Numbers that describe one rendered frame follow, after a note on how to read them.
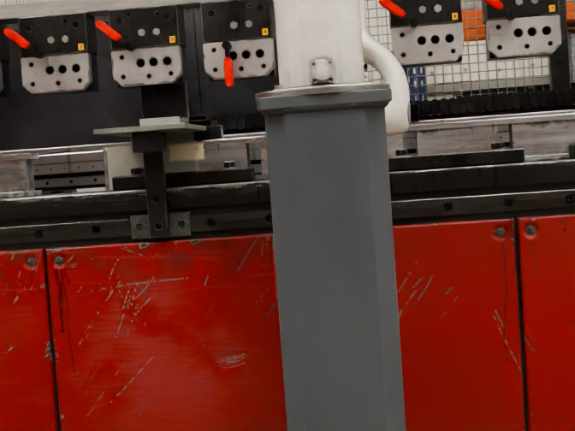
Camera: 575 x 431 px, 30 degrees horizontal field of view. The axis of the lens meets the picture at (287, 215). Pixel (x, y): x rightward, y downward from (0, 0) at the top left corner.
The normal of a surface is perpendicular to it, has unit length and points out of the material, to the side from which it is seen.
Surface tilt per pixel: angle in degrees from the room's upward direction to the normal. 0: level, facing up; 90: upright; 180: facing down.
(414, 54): 90
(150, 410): 90
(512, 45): 90
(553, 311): 90
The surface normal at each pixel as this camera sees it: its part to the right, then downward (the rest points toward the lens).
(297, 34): -0.56, 0.08
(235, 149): -0.08, 0.06
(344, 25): 0.53, 0.00
